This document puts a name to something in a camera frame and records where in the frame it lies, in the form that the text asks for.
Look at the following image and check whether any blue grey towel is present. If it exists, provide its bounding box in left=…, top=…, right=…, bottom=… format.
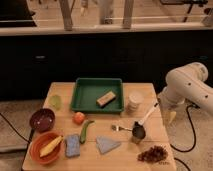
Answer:
left=96, top=136, right=121, bottom=154

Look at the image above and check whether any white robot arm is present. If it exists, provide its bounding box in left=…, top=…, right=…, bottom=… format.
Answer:
left=158, top=62, right=213, bottom=125

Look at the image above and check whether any purple bowl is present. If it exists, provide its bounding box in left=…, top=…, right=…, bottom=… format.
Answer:
left=29, top=108, right=55, bottom=133

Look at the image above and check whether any orange bowl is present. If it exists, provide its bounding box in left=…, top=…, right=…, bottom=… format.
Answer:
left=30, top=131, right=63, bottom=165

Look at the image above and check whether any metal cup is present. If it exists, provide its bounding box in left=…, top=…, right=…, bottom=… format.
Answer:
left=131, top=126, right=146, bottom=144

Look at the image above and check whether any white cup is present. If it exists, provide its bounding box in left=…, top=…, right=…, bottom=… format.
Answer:
left=127, top=91, right=143, bottom=112

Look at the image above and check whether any brown grape bunch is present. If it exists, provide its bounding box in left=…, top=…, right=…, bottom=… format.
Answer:
left=137, top=146, right=168, bottom=163

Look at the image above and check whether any tan wooden block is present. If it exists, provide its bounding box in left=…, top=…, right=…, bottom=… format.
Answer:
left=96, top=91, right=116, bottom=107

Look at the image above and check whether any green plastic tray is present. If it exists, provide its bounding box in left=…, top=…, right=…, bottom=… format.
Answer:
left=70, top=78, right=124, bottom=114

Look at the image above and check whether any green cucumber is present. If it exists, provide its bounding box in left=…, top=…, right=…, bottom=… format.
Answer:
left=79, top=120, right=95, bottom=144

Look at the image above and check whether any orange tomato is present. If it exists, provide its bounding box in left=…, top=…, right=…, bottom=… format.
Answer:
left=73, top=112, right=85, bottom=125

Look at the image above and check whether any blue sponge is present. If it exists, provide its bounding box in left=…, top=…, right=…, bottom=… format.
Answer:
left=65, top=134, right=80, bottom=158

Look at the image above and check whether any yellow corn cob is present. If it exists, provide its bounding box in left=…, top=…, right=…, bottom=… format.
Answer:
left=40, top=136, right=63, bottom=157

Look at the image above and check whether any light green cup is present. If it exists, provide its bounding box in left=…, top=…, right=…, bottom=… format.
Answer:
left=49, top=95, right=62, bottom=110

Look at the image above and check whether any black cable right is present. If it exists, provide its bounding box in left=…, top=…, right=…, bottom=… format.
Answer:
left=170, top=103, right=201, bottom=154

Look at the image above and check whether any black cable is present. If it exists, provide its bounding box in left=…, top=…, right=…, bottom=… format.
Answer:
left=0, top=112, right=36, bottom=145
left=170, top=103, right=201, bottom=154

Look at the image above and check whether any white handled spatula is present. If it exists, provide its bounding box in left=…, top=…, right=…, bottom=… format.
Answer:
left=135, top=103, right=159, bottom=126

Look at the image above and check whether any black cable left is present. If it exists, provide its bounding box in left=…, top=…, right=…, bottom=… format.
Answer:
left=0, top=112, right=36, bottom=145

